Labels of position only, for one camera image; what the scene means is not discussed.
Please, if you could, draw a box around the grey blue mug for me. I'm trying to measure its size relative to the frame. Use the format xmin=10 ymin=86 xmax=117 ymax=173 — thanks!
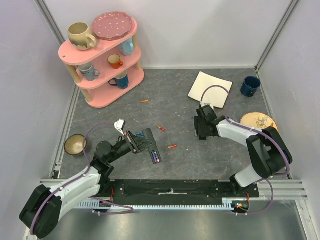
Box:
xmin=78 ymin=62 xmax=100 ymax=82

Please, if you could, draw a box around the black remote control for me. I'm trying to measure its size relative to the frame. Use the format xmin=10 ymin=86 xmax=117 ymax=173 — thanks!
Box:
xmin=142 ymin=128 xmax=162 ymax=165

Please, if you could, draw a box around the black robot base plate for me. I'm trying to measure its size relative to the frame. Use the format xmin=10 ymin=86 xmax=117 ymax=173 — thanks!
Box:
xmin=97 ymin=179 xmax=260 ymax=205

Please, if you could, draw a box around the white square plate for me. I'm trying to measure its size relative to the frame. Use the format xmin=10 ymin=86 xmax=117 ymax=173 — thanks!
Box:
xmin=188 ymin=71 xmax=233 ymax=109

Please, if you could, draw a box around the slotted cable duct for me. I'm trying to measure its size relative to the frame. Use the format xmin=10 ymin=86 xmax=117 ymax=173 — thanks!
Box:
xmin=75 ymin=198 xmax=249 ymax=212

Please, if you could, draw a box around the round wooden bird plate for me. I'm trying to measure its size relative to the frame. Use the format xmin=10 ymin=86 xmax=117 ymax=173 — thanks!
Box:
xmin=240 ymin=112 xmax=279 ymax=131

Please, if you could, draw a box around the beige ceramic mug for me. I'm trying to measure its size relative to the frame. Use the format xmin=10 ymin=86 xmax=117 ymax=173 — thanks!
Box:
xmin=67 ymin=22 xmax=98 ymax=51

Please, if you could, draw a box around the orange mug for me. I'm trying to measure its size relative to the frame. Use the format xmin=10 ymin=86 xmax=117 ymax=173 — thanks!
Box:
xmin=107 ymin=54 xmax=124 ymax=70

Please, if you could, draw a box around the pink dotted plate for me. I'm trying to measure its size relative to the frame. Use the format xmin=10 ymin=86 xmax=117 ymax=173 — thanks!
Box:
xmin=91 ymin=11 xmax=133 ymax=41

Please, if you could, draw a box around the brown ceramic bowl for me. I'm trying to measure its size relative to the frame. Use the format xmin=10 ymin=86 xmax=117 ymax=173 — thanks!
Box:
xmin=64 ymin=134 xmax=87 ymax=156

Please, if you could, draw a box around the navy blue mug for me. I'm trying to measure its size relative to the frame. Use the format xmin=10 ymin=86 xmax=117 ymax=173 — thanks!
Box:
xmin=240 ymin=76 xmax=261 ymax=97

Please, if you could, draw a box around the dark teal mug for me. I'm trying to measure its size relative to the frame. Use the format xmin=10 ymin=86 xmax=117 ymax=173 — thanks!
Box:
xmin=108 ymin=71 xmax=129 ymax=90

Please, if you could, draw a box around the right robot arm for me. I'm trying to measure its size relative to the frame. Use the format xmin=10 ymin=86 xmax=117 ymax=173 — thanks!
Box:
xmin=194 ymin=105 xmax=293 ymax=197

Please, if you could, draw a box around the light blue mug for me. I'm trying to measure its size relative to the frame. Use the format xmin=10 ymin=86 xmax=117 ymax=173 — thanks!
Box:
xmin=118 ymin=37 xmax=135 ymax=56

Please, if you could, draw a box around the pink three-tier shelf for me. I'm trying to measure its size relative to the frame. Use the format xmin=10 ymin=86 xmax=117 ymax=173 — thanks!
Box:
xmin=58 ymin=19 xmax=145 ymax=108

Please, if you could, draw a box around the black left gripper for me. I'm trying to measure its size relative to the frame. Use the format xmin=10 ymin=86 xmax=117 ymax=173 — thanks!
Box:
xmin=107 ymin=129 xmax=156 ymax=163

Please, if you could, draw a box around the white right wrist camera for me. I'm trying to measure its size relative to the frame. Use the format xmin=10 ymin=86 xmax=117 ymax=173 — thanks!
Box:
xmin=199 ymin=101 xmax=214 ymax=110

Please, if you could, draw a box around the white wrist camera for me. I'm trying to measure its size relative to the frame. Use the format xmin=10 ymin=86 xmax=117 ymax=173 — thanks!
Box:
xmin=114 ymin=119 xmax=126 ymax=135
xmin=199 ymin=101 xmax=214 ymax=110

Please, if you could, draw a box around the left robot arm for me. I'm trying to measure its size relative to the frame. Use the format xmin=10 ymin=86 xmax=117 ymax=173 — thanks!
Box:
xmin=19 ymin=128 xmax=157 ymax=239

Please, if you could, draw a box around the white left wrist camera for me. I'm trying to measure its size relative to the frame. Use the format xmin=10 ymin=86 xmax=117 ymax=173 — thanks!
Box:
xmin=114 ymin=119 xmax=126 ymax=135

